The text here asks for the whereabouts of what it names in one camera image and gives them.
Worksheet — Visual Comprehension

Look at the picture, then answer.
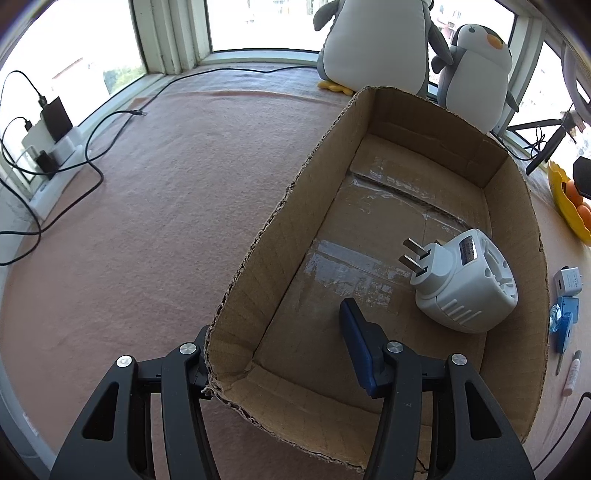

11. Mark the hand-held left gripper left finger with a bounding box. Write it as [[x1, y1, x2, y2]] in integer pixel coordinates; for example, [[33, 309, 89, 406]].
[[48, 325, 220, 480]]

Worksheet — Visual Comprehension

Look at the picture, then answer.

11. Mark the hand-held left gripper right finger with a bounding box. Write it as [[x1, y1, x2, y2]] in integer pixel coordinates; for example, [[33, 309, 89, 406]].
[[339, 298, 536, 480]]

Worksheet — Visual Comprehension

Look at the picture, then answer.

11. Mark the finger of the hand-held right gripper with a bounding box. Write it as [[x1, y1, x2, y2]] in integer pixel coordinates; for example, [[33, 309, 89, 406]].
[[573, 156, 591, 200]]

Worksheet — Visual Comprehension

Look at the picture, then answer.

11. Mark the cardboard box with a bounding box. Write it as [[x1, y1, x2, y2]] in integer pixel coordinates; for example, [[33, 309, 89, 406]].
[[205, 85, 550, 474]]

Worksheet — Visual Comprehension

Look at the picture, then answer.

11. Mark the white USB charger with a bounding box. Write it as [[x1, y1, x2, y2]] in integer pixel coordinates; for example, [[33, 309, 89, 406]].
[[554, 266, 583, 296]]

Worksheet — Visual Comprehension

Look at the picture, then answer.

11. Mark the white plug adapter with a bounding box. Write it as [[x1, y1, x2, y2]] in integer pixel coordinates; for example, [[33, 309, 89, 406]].
[[398, 228, 520, 334]]

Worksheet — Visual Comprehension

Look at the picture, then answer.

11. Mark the blue plastic tool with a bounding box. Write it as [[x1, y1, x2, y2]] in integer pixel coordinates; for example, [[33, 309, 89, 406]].
[[556, 296, 580, 354]]

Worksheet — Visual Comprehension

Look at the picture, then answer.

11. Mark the small white tube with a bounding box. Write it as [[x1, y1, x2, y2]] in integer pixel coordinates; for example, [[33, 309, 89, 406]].
[[562, 350, 581, 397]]

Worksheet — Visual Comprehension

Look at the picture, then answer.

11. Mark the yellow bowl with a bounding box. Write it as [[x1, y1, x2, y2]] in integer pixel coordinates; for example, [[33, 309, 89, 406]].
[[547, 161, 591, 245]]

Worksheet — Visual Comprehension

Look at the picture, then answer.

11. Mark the black tripod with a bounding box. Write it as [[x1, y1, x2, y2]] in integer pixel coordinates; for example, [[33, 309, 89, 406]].
[[505, 108, 583, 176]]

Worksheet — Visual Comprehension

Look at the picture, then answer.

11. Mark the small penguin plush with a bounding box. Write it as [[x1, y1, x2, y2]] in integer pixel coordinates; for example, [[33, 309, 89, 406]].
[[436, 24, 520, 134]]

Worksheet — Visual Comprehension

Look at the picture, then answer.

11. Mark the white power strip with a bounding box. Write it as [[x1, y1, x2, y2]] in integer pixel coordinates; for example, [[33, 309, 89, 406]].
[[21, 127, 88, 217]]

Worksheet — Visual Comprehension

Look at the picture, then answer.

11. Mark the large penguin plush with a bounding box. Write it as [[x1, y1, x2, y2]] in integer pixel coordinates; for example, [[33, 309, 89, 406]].
[[314, 0, 455, 97]]

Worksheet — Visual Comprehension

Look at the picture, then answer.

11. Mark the white power adapter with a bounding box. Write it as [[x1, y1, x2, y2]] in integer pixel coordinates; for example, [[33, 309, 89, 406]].
[[21, 117, 56, 153]]

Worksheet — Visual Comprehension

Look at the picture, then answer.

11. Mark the black power adapter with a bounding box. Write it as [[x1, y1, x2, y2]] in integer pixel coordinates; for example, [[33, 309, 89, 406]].
[[39, 96, 75, 141]]

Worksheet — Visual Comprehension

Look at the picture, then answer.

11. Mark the grey plaid blanket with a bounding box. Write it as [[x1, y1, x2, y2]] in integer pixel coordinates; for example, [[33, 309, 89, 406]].
[[175, 62, 361, 104]]

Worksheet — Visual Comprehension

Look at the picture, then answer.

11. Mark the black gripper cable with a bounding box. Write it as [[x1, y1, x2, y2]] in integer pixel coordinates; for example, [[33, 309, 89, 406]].
[[522, 392, 591, 480]]

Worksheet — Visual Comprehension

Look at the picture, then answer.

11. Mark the long black cable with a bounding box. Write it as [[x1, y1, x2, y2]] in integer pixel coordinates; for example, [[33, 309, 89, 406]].
[[60, 62, 324, 158]]

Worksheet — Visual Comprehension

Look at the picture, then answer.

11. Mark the black charger cable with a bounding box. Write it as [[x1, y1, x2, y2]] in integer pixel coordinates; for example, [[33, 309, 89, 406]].
[[0, 69, 47, 107]]

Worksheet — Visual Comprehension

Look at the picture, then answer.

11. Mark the white window frame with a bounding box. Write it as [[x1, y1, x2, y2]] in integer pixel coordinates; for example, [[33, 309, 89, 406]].
[[0, 0, 591, 153]]

